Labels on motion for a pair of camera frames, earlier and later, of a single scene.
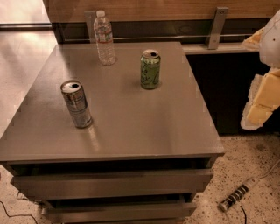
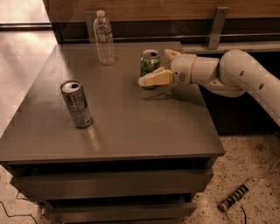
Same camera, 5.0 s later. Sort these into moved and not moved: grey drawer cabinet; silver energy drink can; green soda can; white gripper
Moved: white gripper
Not moved: silver energy drink can; green soda can; grey drawer cabinet
